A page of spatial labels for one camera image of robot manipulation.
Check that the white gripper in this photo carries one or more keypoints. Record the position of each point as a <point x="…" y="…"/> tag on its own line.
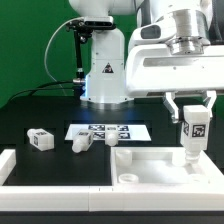
<point x="151" y="71"/>

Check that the white square tabletop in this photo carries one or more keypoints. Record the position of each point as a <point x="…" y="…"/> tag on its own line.
<point x="160" y="165"/>

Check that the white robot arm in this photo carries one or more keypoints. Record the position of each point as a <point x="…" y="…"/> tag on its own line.
<point x="105" y="83"/>

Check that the paper sheet with tags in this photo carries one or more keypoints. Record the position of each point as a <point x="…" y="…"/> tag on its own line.
<point x="126" y="132"/>

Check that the white U-shaped fence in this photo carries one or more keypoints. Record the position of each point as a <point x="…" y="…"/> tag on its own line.
<point x="119" y="197"/>

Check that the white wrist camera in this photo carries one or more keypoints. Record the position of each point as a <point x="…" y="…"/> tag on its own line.
<point x="152" y="34"/>

